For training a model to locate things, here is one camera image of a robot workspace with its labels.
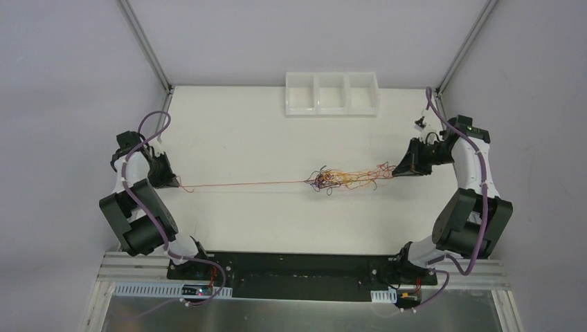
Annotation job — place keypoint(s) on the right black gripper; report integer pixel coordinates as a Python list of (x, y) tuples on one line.
[(417, 155)]

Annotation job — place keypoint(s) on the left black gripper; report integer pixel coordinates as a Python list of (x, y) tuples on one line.
[(158, 169)]

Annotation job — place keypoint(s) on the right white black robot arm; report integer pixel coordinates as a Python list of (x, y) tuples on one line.
[(471, 223)]

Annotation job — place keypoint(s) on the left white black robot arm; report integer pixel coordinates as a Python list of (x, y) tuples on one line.
[(134, 210)]

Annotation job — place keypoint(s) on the white three-compartment tray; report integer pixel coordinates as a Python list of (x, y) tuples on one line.
[(332, 94)]

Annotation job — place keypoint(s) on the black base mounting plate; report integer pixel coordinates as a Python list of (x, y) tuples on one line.
[(342, 278)]

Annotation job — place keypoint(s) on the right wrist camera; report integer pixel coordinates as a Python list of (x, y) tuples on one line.
[(420, 124)]

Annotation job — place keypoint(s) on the aluminium frame rail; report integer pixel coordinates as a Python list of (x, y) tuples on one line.
[(487, 275)]

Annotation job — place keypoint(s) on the left white slotted cable duct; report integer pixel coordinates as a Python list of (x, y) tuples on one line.
[(171, 290)]

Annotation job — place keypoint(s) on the white slotted cable duct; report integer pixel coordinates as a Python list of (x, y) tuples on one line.
[(388, 296), (171, 290)]

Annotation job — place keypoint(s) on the right white slotted cable duct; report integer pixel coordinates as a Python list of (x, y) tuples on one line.
[(388, 296)]

